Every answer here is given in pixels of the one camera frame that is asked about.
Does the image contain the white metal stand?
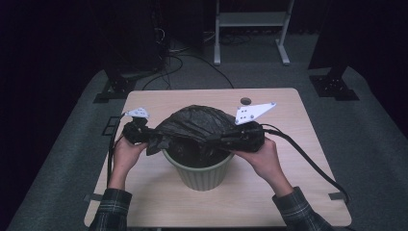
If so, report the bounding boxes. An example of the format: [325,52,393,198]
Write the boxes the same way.
[214,0,295,66]

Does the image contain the green plastic trash bin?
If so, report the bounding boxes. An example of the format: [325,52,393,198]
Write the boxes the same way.
[162,148,236,193]

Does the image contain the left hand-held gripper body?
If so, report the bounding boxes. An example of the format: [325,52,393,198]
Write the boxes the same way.
[122,107,152,144]

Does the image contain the right hand-held gripper black cable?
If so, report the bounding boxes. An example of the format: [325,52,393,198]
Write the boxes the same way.
[261,123,350,205]

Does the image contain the person's right hand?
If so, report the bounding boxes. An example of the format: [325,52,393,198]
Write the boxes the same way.
[233,138,283,186]

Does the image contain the black stand base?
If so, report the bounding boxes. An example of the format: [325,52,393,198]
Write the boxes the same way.
[92,61,139,104]
[307,64,360,102]

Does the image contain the black floor cable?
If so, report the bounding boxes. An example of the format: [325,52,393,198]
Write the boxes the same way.
[140,54,235,90]

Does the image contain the person's left hand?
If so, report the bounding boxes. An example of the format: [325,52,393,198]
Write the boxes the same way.
[112,136,148,176]

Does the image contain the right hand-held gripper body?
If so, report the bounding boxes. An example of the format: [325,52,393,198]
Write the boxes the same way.
[235,102,277,152]

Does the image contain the black plastic garbage bag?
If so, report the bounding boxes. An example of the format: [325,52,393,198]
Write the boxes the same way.
[145,104,244,169]

